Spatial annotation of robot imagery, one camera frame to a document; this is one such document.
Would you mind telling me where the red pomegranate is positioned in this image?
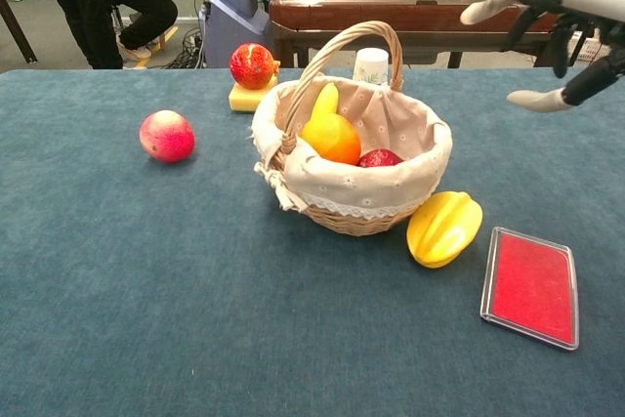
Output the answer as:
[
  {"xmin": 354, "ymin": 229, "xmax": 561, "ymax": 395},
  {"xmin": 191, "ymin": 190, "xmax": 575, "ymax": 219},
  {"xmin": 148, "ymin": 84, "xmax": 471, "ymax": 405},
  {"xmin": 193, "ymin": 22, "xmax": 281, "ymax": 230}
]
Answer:
[{"xmin": 229, "ymin": 42, "xmax": 276, "ymax": 91}]

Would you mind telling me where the yellow sponge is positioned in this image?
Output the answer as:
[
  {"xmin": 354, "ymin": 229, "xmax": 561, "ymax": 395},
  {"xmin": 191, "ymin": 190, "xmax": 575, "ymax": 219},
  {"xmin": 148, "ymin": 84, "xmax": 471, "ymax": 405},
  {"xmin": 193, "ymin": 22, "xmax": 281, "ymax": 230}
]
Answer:
[{"xmin": 228, "ymin": 60, "xmax": 282, "ymax": 113}]

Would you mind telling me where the wicker basket with cloth liner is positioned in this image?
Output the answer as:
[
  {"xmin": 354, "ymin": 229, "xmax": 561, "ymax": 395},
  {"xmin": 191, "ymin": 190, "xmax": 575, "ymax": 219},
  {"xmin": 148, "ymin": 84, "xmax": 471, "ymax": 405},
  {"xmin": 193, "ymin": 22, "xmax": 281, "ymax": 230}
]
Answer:
[{"xmin": 250, "ymin": 21, "xmax": 454, "ymax": 237}]

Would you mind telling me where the blue table cloth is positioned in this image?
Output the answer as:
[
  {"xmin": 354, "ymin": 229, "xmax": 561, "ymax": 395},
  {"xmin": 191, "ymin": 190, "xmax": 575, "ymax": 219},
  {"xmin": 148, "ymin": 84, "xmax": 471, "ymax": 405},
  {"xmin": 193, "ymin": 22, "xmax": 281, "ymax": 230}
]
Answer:
[{"xmin": 0, "ymin": 67, "xmax": 625, "ymax": 417}]

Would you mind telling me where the brown mahjong table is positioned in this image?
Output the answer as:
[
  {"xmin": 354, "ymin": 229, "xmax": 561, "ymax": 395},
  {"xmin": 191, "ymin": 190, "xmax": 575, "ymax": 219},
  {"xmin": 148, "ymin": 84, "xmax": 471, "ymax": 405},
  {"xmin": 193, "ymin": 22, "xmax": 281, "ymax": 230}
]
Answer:
[{"xmin": 268, "ymin": 0, "xmax": 588, "ymax": 69}]

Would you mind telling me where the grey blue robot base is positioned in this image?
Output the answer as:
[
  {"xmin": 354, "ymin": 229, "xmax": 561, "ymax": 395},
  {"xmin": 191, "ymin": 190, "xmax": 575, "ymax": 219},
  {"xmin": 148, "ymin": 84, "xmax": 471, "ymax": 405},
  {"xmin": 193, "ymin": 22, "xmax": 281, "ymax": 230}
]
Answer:
[{"xmin": 197, "ymin": 0, "xmax": 274, "ymax": 69}]

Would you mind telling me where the white plastic crate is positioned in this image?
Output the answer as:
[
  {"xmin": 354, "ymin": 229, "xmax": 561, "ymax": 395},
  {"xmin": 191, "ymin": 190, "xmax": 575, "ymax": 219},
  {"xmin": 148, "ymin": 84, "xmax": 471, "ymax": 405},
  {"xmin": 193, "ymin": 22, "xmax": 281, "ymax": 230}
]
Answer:
[{"xmin": 561, "ymin": 28, "xmax": 625, "ymax": 67}]

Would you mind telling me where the red ink pad clear case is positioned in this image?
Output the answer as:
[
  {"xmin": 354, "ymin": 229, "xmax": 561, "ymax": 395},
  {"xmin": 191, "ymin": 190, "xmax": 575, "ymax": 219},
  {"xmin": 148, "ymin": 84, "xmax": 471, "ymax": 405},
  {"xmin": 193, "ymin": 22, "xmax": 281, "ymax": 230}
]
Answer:
[{"xmin": 479, "ymin": 226, "xmax": 581, "ymax": 352}]

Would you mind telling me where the person in black trousers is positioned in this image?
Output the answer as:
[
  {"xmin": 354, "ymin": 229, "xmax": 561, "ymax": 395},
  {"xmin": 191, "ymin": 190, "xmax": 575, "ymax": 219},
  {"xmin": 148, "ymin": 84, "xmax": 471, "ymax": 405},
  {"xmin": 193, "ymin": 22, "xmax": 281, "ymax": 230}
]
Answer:
[{"xmin": 20, "ymin": 0, "xmax": 179, "ymax": 70}]

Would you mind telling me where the dark red fruit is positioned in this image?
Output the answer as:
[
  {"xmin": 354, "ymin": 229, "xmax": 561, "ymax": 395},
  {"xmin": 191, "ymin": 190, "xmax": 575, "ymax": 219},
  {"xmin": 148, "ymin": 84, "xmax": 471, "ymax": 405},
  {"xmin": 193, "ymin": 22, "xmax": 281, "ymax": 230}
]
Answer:
[{"xmin": 358, "ymin": 147, "xmax": 405, "ymax": 169}]

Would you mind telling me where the white paper cup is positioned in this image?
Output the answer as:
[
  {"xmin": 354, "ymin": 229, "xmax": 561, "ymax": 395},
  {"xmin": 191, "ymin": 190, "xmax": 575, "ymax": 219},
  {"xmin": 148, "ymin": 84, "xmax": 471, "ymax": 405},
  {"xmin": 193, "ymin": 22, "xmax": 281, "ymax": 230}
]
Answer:
[{"xmin": 352, "ymin": 47, "xmax": 390, "ymax": 86}]

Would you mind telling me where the yellow banana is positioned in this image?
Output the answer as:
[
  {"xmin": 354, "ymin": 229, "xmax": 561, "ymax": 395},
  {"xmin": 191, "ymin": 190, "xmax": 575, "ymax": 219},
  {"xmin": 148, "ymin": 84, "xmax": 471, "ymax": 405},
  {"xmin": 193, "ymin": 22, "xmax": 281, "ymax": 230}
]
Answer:
[{"xmin": 312, "ymin": 82, "xmax": 341, "ymax": 121}]

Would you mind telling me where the orange fruit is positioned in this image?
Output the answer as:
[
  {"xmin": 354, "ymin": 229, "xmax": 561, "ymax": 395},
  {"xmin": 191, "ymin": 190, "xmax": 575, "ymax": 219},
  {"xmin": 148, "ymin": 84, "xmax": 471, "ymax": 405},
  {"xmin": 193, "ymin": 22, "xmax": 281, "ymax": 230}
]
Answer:
[{"xmin": 300, "ymin": 113, "xmax": 362, "ymax": 166}]

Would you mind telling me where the pink red peach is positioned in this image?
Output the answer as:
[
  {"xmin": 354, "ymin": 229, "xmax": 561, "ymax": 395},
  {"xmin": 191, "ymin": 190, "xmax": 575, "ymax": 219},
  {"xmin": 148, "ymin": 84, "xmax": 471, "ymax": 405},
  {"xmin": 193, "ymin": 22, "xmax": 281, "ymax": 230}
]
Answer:
[{"xmin": 139, "ymin": 109, "xmax": 196, "ymax": 164}]

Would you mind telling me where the yellow starfruit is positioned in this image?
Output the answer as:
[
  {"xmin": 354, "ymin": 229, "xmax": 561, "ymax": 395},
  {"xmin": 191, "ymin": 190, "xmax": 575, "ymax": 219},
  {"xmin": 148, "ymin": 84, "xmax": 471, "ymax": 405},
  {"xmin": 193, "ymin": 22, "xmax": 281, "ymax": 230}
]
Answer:
[{"xmin": 405, "ymin": 190, "xmax": 484, "ymax": 270}]

